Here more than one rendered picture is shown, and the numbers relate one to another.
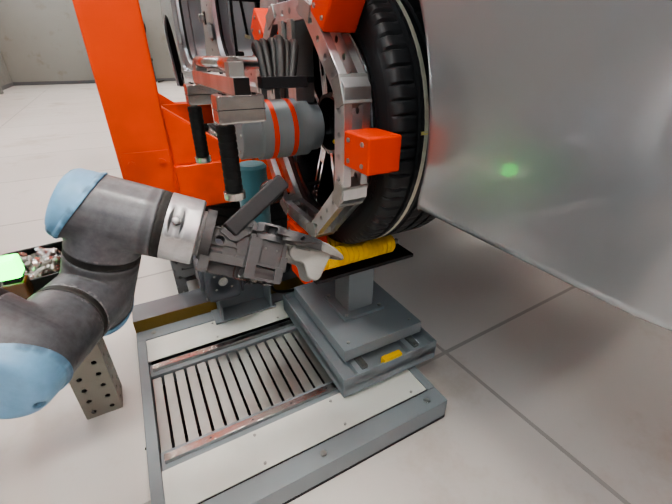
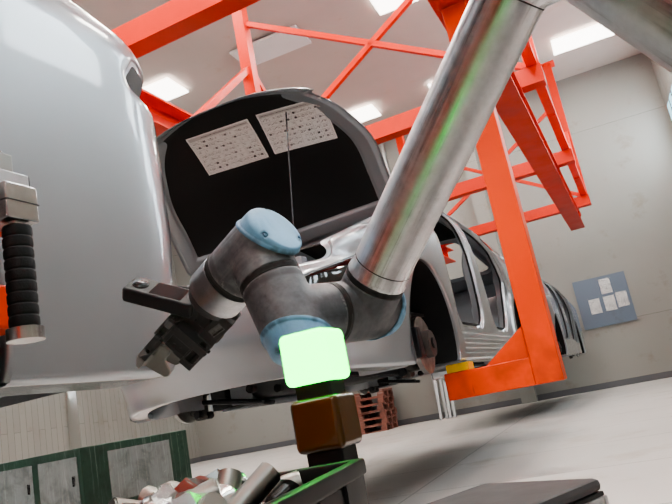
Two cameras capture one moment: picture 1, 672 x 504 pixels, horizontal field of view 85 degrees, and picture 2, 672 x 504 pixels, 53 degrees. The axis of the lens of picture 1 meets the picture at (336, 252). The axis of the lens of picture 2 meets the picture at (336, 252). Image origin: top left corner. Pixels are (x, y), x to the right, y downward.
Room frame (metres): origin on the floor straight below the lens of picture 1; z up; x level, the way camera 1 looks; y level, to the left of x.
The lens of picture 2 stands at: (0.93, 1.09, 0.60)
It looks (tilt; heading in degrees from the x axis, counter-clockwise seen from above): 13 degrees up; 231
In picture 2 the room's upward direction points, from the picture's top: 11 degrees counter-clockwise
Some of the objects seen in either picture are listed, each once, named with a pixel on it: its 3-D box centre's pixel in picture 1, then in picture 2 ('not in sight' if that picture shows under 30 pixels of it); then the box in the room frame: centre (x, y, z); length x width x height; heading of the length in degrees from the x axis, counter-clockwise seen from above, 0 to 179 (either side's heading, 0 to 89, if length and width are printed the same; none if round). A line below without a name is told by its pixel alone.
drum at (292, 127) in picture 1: (276, 129); not in sight; (0.96, 0.15, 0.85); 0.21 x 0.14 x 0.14; 118
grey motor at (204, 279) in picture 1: (255, 274); not in sight; (1.22, 0.32, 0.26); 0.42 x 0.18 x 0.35; 118
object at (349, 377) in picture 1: (352, 323); not in sight; (1.07, -0.06, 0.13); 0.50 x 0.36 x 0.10; 28
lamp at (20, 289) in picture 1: (18, 288); (326, 422); (0.63, 0.66, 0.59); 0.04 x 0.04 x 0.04; 28
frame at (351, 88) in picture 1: (302, 126); not in sight; (0.99, 0.09, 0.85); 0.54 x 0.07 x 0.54; 28
